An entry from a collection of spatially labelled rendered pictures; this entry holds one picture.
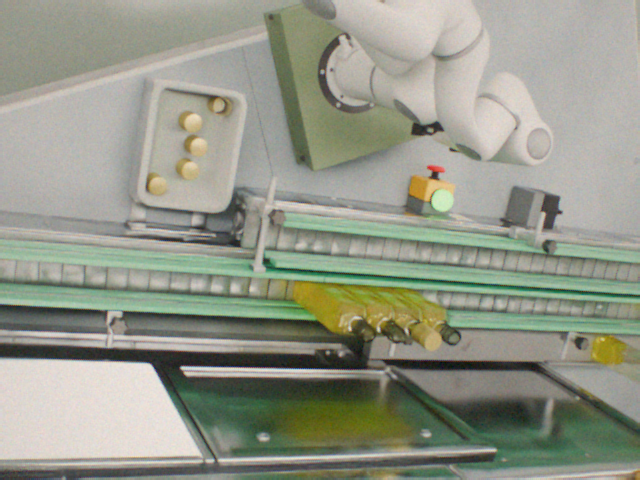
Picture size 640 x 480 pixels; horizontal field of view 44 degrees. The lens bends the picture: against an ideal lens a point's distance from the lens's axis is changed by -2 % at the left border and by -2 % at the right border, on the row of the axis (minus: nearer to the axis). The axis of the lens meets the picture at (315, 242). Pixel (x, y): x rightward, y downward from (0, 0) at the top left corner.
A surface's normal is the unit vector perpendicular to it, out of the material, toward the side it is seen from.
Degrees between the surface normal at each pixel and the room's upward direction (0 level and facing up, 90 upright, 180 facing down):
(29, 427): 90
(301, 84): 2
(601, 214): 0
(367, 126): 2
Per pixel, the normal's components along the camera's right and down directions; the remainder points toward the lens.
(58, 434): 0.19, -0.96
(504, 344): 0.40, 0.26
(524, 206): -0.90, -0.08
